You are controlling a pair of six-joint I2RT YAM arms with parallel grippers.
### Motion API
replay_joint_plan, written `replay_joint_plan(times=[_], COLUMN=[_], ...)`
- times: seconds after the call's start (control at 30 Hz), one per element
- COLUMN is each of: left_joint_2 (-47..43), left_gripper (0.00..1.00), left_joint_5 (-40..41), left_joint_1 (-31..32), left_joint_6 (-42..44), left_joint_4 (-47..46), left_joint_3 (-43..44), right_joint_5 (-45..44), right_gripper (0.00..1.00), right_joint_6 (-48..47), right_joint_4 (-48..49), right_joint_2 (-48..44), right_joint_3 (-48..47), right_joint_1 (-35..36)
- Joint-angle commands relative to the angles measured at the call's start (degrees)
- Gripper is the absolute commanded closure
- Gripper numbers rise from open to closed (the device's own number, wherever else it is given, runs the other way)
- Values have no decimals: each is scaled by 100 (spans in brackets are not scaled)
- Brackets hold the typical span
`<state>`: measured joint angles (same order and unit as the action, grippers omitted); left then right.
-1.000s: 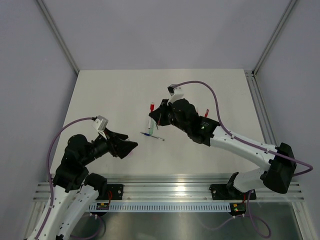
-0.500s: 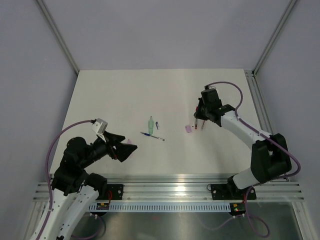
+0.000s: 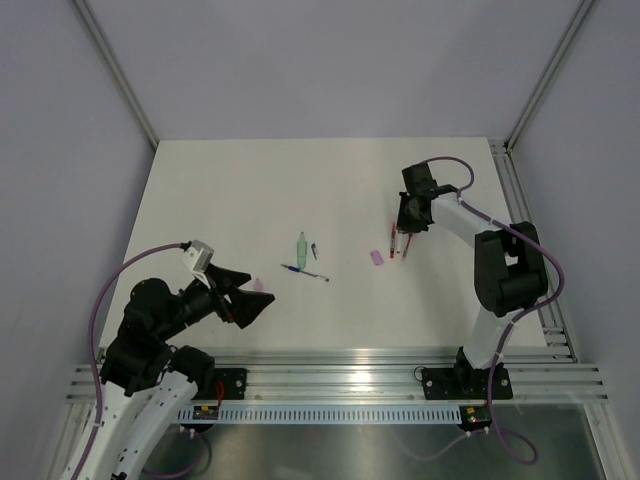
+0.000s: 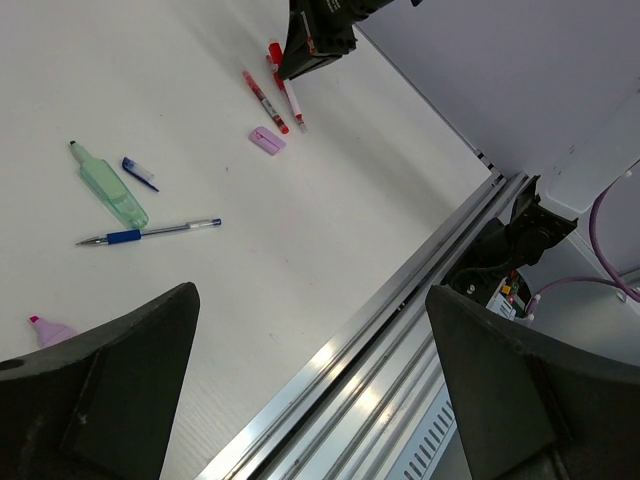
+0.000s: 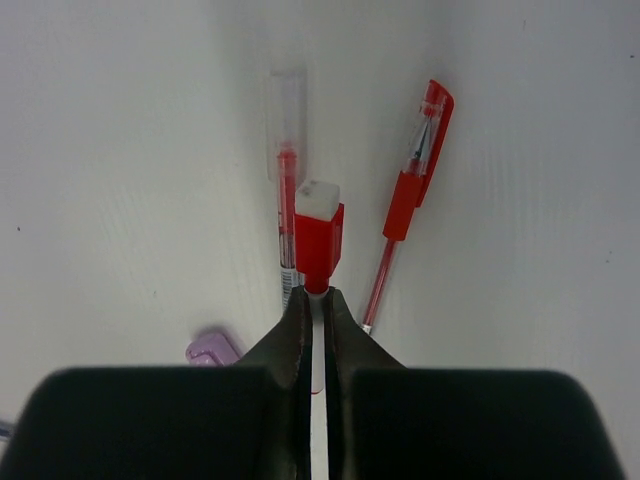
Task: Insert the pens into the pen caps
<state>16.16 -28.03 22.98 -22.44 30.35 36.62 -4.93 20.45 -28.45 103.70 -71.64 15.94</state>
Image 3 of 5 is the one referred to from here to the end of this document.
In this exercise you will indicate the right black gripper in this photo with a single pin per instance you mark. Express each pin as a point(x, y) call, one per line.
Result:
point(403, 224)

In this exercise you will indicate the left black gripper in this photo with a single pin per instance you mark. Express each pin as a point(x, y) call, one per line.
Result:
point(245, 304)

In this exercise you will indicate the red gel pen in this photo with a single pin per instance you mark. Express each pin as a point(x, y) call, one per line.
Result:
point(393, 241)

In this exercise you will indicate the blue ballpoint pen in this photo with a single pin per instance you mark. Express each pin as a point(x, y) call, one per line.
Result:
point(304, 272)

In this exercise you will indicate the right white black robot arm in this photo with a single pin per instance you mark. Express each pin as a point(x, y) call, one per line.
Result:
point(509, 270)

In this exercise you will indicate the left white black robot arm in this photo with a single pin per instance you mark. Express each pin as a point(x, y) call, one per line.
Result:
point(144, 382)

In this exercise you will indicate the pink highlighter cap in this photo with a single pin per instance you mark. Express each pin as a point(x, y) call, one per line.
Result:
point(376, 258)

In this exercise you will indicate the green highlighter marker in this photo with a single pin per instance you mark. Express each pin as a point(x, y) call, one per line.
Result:
point(301, 251)

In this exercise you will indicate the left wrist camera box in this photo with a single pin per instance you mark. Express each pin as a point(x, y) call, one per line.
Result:
point(196, 258)

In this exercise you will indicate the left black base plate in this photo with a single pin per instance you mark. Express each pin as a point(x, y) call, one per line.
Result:
point(229, 383)

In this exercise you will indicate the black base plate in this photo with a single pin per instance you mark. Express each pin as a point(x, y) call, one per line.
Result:
point(229, 383)
point(442, 384)

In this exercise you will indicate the aluminium front rail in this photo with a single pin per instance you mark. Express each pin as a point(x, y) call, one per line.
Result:
point(539, 375)

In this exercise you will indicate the white slotted cable duct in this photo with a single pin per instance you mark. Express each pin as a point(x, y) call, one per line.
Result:
point(330, 415)

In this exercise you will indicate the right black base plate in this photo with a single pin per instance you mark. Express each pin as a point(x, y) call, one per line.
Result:
point(442, 384)

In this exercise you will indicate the right aluminium side rail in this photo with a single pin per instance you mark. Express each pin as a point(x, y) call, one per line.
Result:
point(545, 307)

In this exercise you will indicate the left aluminium frame post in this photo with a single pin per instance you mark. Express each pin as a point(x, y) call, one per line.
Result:
point(107, 55)

